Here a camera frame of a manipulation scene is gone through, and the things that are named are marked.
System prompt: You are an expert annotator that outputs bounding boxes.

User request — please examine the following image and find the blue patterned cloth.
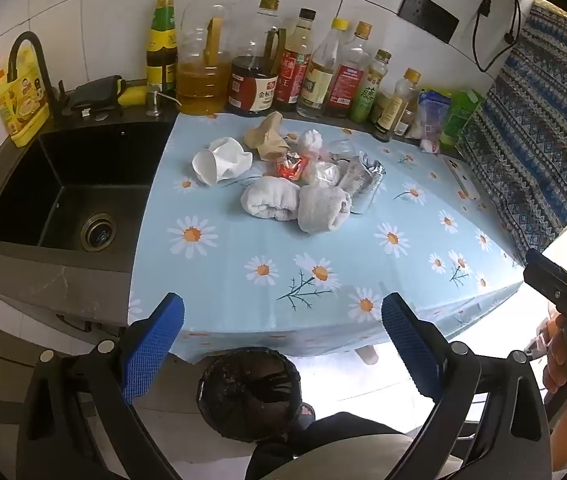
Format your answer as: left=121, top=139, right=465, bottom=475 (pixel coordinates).
left=456, top=0, right=567, bottom=266

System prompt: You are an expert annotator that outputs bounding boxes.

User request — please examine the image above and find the black faucet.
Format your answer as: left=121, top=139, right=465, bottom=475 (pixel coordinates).
left=8, top=31, right=59, bottom=121

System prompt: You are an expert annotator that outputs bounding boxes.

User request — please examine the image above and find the yellow dish soap bottle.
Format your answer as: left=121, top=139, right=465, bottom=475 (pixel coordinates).
left=0, top=42, right=52, bottom=148

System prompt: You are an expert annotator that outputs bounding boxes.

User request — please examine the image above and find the red snack wrapper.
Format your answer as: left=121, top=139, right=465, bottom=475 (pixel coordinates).
left=274, top=152, right=311, bottom=181

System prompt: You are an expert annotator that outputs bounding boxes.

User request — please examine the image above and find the person's beige shirt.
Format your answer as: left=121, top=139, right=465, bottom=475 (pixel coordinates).
left=308, top=430, right=444, bottom=480

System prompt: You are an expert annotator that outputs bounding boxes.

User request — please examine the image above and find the chrome soap dispenser pump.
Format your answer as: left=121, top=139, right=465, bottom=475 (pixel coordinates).
left=144, top=85, right=184, bottom=118

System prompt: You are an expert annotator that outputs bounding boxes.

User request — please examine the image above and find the white power strip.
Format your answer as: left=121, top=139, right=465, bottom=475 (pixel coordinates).
left=441, top=155, right=487, bottom=206

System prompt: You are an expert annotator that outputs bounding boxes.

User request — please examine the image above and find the black kitchen sink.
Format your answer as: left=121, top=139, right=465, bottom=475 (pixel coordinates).
left=0, top=120, right=174, bottom=273

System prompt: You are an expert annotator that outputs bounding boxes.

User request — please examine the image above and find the yellow sponge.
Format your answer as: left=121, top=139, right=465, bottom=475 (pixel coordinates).
left=116, top=80, right=149, bottom=107

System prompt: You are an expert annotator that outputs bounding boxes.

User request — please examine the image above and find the yellow cap red label bottle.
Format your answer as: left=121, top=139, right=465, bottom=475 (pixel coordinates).
left=324, top=21, right=374, bottom=120

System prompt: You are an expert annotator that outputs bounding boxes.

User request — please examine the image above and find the black rag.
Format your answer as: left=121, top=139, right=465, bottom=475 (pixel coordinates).
left=61, top=75, right=124, bottom=116

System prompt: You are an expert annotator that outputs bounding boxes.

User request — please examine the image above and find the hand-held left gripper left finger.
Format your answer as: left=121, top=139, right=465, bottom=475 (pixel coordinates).
left=16, top=291, right=187, bottom=480

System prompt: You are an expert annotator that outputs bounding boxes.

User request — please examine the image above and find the clear vinegar bottle yellow cap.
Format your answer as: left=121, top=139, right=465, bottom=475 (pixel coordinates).
left=296, top=17, right=349, bottom=120

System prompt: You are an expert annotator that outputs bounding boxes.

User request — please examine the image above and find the silver foil wrapper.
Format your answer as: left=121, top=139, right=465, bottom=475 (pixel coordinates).
left=338, top=152, right=387, bottom=213

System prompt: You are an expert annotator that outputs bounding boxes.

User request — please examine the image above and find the black cable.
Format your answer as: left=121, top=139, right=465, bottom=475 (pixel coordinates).
left=472, top=0, right=521, bottom=73

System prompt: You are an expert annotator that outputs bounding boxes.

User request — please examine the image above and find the small gold cap bottle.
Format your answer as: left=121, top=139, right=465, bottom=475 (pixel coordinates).
left=374, top=67, right=421, bottom=142

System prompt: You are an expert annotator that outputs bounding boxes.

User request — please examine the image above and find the green yellow label sauce bottle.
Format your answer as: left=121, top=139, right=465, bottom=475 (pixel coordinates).
left=146, top=0, right=179, bottom=96

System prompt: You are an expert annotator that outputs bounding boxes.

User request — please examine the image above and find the black cap red label bottle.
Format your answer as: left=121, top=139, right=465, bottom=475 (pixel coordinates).
left=276, top=7, right=317, bottom=113

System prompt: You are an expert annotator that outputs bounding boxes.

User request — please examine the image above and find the brown paper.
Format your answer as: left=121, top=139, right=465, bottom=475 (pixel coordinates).
left=244, top=111, right=290, bottom=162

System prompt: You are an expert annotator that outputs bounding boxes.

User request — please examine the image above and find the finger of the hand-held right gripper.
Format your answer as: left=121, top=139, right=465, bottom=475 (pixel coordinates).
left=523, top=250, right=567, bottom=312

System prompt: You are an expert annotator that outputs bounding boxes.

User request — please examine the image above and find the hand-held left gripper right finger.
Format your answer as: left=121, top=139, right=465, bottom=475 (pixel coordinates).
left=381, top=292, right=553, bottom=480

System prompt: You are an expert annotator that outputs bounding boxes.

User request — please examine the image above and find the cabinet handle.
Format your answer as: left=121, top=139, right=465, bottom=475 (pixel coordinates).
left=56, top=312, right=124, bottom=336

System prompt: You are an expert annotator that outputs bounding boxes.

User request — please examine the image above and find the daisy print blue tablecloth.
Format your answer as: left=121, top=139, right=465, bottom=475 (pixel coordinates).
left=126, top=110, right=527, bottom=363

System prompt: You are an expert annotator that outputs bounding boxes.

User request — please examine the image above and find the dark soy sauce jug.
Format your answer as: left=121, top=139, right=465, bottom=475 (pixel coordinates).
left=228, top=0, right=287, bottom=117

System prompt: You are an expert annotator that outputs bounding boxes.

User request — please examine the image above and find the black wall socket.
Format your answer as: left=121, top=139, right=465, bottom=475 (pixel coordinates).
left=397, top=0, right=460, bottom=43

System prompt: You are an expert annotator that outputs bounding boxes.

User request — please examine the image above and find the large clear oil jug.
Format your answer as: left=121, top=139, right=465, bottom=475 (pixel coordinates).
left=176, top=0, right=232, bottom=117

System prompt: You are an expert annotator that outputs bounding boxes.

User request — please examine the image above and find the black bin with bag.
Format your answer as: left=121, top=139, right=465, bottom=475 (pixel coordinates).
left=196, top=346, right=303, bottom=443

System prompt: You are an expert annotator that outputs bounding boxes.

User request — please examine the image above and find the green packet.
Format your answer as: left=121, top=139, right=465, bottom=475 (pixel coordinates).
left=438, top=89, right=484, bottom=148

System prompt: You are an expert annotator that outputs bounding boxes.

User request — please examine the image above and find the translucent white plastic bag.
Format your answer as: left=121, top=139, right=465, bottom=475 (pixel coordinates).
left=308, top=160, right=341, bottom=186

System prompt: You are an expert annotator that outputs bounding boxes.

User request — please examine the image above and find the white paper cup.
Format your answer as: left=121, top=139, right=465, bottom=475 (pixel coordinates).
left=192, top=136, right=254, bottom=186

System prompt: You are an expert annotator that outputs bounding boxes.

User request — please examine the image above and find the white paper ball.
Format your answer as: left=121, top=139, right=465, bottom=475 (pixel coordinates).
left=297, top=129, right=324, bottom=157

